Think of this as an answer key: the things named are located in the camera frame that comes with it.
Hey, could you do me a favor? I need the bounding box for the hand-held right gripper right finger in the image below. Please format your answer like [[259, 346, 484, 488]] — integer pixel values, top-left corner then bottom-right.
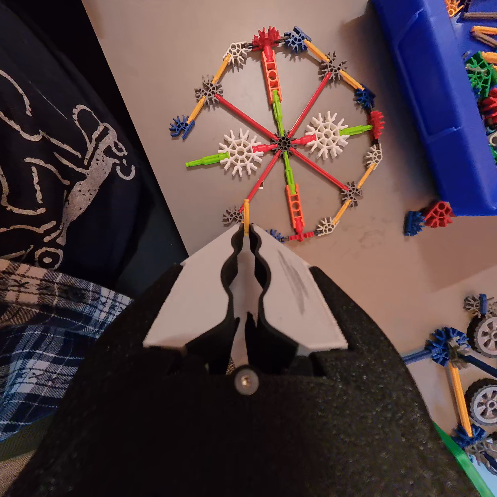
[[245, 224, 349, 369]]

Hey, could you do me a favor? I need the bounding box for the red wedge toy connector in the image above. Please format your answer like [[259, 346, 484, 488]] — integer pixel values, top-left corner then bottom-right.
[[423, 201, 455, 228]]

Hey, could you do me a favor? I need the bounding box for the plaid flannel shirt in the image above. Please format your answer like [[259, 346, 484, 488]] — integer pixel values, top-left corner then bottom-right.
[[0, 258, 134, 443]]

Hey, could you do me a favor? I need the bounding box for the toy car frame with wheels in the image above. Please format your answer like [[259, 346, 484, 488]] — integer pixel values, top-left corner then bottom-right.
[[402, 293, 497, 472]]

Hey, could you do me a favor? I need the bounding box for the colourful toy rod wheel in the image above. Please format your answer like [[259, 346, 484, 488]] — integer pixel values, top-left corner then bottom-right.
[[169, 26, 386, 242]]

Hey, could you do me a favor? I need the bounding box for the blue fan toy connector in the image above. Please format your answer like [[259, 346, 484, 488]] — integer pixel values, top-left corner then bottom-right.
[[404, 211, 427, 236]]

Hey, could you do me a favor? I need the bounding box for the pile of colourful toy pieces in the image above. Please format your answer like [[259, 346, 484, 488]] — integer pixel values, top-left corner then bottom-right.
[[444, 0, 497, 164]]

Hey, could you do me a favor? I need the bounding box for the blue plastic parts bin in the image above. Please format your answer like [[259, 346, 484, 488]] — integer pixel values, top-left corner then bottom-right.
[[371, 0, 497, 217]]

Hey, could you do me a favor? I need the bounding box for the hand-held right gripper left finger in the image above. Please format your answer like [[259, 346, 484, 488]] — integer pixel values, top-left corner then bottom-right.
[[143, 224, 244, 374]]

